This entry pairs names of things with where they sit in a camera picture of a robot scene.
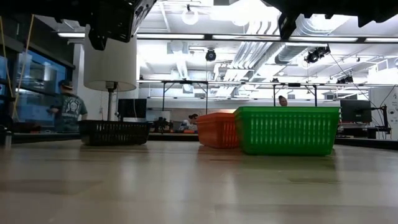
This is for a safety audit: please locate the black plastic basket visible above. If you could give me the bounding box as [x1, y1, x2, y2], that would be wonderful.
[78, 119, 152, 146]

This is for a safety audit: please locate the orange plastic basket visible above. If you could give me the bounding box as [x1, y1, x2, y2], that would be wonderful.
[195, 108, 241, 149]

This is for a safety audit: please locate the white shade wooden base lamp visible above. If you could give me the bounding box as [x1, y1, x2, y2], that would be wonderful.
[83, 24, 138, 122]

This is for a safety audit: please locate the black monitor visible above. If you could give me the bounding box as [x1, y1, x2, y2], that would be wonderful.
[340, 99, 373, 124]
[117, 98, 147, 119]

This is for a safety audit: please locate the green plastic basket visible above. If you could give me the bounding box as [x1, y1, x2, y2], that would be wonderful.
[233, 106, 341, 156]

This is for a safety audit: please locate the black background frame stand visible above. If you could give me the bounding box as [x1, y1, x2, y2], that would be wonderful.
[272, 82, 318, 108]
[161, 80, 210, 115]

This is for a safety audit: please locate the yellow cable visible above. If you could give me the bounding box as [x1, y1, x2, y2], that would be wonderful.
[11, 14, 35, 119]

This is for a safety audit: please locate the black aluminium table frame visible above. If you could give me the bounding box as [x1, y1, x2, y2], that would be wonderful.
[12, 132, 398, 151]

